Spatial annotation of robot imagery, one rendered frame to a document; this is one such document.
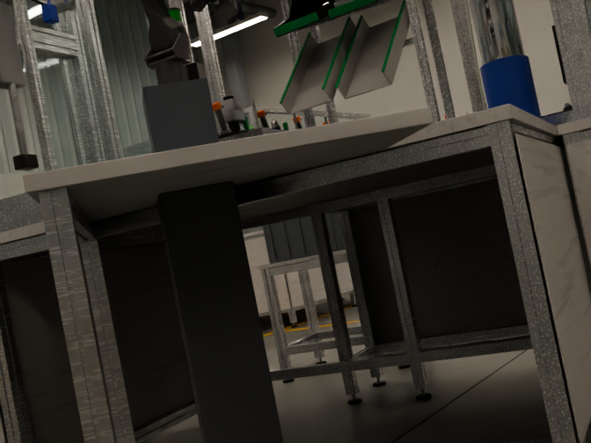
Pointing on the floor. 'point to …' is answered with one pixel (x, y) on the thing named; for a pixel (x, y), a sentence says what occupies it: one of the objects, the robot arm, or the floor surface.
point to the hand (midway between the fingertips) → (236, 9)
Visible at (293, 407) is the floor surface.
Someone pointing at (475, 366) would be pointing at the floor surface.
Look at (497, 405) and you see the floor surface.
